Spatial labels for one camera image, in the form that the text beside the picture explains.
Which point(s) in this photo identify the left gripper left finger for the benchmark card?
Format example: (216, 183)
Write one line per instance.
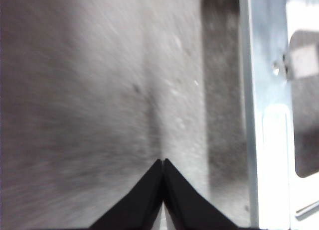
(139, 205)

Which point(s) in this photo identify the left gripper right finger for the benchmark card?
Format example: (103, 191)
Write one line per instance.
(187, 205)

